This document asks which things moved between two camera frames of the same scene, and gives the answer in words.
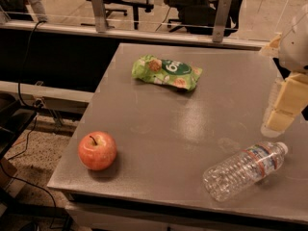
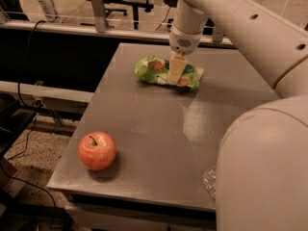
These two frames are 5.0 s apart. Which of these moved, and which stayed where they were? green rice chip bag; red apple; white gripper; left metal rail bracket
Moved: white gripper
Stayed: red apple; green rice chip bag; left metal rail bracket
